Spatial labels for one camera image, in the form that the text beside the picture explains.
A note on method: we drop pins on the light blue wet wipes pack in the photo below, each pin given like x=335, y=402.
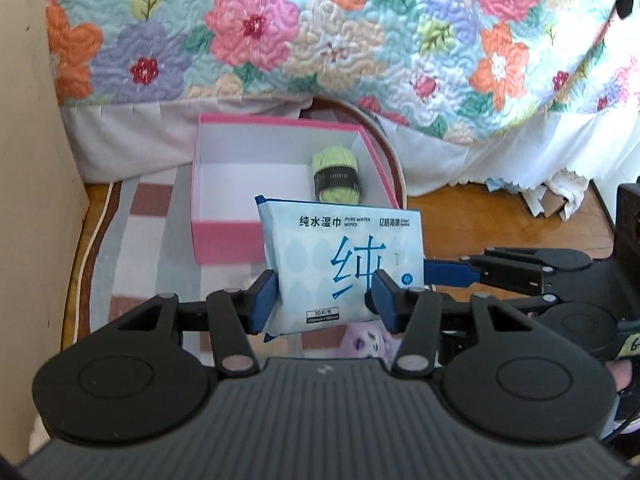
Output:
x=320, y=240

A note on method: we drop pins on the grey paper scrap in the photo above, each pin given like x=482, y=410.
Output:
x=505, y=184

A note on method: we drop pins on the green yarn ball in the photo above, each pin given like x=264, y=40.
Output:
x=334, y=172

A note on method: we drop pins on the beige wooden cabinet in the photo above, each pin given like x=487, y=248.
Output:
x=30, y=160

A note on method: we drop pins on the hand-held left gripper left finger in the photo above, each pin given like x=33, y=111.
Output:
x=264, y=300

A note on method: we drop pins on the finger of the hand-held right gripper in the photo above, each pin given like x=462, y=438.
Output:
x=537, y=302
x=450, y=272

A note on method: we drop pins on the floral quilted bedspread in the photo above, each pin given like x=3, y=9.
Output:
x=250, y=25

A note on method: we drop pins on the pink cardboard box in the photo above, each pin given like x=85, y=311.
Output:
x=225, y=245

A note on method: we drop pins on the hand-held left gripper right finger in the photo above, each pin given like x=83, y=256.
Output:
x=386, y=300

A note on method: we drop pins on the purple printed packet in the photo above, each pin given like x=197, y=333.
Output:
x=365, y=341

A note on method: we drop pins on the brown cardboard scrap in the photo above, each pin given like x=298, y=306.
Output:
x=547, y=205

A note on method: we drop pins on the checkered round rug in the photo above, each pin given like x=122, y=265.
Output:
x=145, y=240

